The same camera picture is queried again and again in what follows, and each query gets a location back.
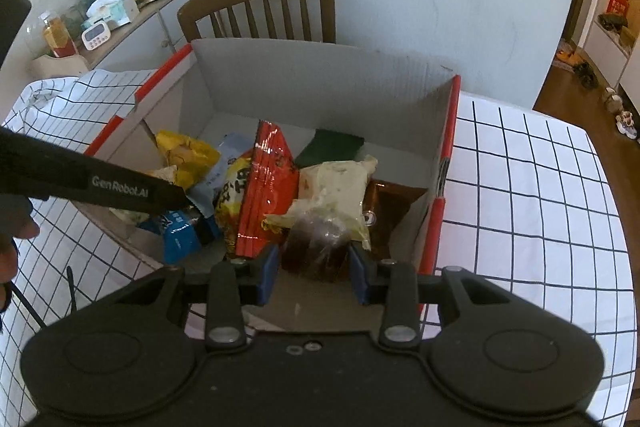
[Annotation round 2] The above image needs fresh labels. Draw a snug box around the red cardboard box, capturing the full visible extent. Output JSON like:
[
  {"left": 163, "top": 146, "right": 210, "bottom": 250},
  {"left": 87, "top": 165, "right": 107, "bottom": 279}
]
[{"left": 82, "top": 38, "right": 463, "bottom": 323}]

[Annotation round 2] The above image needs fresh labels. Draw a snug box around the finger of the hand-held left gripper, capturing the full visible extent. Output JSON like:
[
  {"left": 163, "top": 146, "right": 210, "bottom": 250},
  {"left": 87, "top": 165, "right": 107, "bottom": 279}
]
[{"left": 149, "top": 178, "right": 189, "bottom": 214}]

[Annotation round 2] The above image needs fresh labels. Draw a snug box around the bottle with orange contents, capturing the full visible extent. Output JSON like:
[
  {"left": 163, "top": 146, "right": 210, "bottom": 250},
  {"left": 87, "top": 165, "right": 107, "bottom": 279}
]
[{"left": 39, "top": 11, "right": 76, "bottom": 58}]

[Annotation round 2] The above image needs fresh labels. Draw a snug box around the dark shoe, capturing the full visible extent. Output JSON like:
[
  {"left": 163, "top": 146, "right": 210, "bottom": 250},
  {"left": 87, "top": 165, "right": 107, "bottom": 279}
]
[{"left": 575, "top": 62, "right": 598, "bottom": 88}]

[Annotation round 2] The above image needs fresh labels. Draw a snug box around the dark green snack packet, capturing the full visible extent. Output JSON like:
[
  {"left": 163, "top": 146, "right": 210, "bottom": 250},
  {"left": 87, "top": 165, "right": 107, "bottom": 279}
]
[{"left": 294, "top": 128, "right": 366, "bottom": 168}]

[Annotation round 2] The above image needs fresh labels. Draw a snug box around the white shelf unit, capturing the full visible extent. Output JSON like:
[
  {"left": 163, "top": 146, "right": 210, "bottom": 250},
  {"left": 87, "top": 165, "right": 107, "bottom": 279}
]
[{"left": 582, "top": 9, "right": 640, "bottom": 92}]

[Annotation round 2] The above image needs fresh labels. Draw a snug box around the light blue snack packet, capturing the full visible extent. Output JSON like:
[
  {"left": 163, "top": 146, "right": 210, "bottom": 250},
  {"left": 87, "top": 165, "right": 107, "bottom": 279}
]
[{"left": 187, "top": 133, "right": 256, "bottom": 218}]

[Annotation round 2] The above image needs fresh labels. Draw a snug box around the white kitchen timer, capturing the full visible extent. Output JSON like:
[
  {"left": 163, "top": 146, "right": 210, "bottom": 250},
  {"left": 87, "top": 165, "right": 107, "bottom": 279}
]
[{"left": 81, "top": 21, "right": 112, "bottom": 52}]

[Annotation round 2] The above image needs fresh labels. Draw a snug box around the white tissue packet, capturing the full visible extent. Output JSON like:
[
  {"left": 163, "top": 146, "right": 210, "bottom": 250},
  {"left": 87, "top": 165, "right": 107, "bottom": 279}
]
[{"left": 86, "top": 0, "right": 140, "bottom": 25}]

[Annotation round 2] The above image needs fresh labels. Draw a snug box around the brown foil snack packet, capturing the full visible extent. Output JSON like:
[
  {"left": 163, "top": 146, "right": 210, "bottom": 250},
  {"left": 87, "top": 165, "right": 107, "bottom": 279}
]
[{"left": 362, "top": 179, "right": 428, "bottom": 263}]

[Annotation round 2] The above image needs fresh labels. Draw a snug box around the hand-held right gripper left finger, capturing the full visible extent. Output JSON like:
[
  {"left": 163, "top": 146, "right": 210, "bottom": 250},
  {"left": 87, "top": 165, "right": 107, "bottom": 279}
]
[{"left": 107, "top": 244, "right": 281, "bottom": 353}]

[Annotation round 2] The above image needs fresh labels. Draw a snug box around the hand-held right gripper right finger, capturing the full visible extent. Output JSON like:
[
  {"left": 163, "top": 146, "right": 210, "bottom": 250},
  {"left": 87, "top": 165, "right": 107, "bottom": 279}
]
[{"left": 348, "top": 242, "right": 526, "bottom": 353}]

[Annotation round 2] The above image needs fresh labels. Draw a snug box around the brown cake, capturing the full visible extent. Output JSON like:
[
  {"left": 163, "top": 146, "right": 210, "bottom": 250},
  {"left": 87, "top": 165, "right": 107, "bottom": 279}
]
[{"left": 264, "top": 202, "right": 373, "bottom": 284}]

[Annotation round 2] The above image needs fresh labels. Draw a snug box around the cream snack packet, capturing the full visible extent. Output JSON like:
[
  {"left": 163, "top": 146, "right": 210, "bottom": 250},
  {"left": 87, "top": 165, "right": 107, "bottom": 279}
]
[{"left": 295, "top": 155, "right": 379, "bottom": 220}]

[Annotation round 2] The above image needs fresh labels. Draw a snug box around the yellow red chips bag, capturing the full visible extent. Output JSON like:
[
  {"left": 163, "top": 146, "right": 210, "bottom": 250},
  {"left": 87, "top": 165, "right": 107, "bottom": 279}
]
[{"left": 215, "top": 119, "right": 301, "bottom": 260}]

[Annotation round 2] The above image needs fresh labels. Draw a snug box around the yellow triangular snack packet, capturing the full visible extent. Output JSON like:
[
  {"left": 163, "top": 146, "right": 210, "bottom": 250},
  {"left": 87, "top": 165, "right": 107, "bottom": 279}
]
[{"left": 154, "top": 130, "right": 222, "bottom": 190}]

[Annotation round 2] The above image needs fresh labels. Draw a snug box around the person's left hand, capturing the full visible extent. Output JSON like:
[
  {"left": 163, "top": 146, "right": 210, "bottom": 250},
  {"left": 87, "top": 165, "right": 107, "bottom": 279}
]
[{"left": 0, "top": 218, "right": 41, "bottom": 286}]

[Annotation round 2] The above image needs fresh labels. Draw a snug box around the wooden side cabinet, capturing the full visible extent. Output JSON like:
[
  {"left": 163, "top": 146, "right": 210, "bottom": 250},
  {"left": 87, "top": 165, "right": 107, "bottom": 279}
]
[{"left": 32, "top": 0, "right": 213, "bottom": 80}]

